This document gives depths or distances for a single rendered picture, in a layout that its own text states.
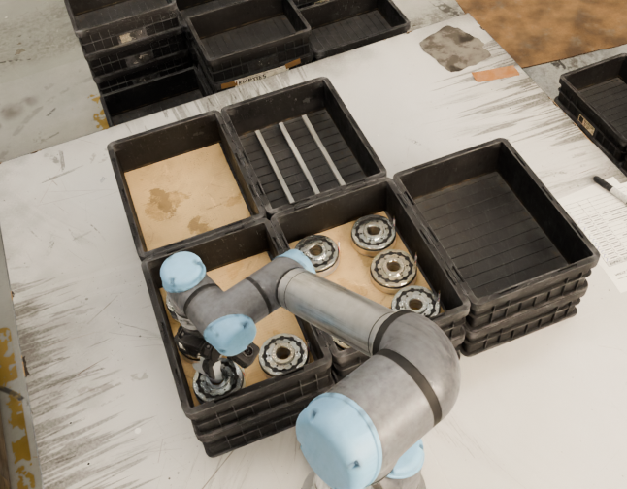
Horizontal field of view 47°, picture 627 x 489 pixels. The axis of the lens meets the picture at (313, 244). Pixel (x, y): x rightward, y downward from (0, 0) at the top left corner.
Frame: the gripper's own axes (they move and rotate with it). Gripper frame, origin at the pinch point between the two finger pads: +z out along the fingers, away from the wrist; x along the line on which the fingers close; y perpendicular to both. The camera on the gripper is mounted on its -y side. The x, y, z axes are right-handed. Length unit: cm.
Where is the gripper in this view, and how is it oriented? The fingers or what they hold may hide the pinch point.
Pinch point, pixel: (226, 370)
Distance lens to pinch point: 150.8
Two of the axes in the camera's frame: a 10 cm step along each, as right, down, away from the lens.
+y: -9.1, -2.9, 3.1
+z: 0.8, 6.1, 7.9
